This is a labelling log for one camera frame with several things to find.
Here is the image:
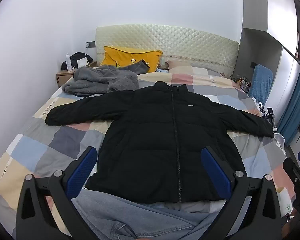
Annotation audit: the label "patchwork checked duvet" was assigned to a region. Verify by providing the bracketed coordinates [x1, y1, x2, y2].
[0, 66, 294, 240]

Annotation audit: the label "black puffer jacket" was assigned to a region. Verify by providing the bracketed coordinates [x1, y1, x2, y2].
[45, 81, 275, 203]

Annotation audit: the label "person's legs in blue jeans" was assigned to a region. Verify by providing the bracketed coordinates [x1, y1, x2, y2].
[71, 190, 243, 240]

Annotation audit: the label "white printed bag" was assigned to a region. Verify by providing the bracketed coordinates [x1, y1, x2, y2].
[277, 187, 294, 215]

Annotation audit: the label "blue curtain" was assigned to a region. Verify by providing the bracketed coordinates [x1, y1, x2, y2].
[277, 67, 300, 147]

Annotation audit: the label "row of small bottles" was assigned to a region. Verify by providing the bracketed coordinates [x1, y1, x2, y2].
[236, 76, 252, 90]

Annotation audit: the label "cream quilted headboard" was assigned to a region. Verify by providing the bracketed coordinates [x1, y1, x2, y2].
[95, 25, 239, 78]

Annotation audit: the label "wooden nightstand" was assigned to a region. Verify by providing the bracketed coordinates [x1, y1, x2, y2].
[56, 60, 98, 88]

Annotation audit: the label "black tripod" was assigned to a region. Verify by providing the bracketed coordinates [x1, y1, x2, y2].
[261, 107, 278, 130]

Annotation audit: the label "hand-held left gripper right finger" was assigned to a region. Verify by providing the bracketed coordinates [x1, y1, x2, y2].
[201, 146, 283, 240]

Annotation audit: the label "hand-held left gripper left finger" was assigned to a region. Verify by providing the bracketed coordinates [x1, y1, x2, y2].
[16, 146, 98, 240]

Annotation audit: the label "yellow pillow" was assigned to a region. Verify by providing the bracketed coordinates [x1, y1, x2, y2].
[100, 46, 163, 73]

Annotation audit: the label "black bag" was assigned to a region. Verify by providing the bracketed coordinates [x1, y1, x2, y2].
[61, 52, 94, 71]

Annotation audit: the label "pink pillow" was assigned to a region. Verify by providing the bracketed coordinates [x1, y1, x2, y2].
[165, 59, 198, 71]

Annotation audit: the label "grey wardrobe cabinet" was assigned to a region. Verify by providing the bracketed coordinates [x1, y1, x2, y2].
[231, 0, 300, 120]

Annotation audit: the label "grey fleece garment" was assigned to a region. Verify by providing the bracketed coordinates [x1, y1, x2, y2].
[62, 59, 150, 97]

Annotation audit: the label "blue towel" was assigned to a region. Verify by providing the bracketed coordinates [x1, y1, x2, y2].
[247, 64, 273, 105]

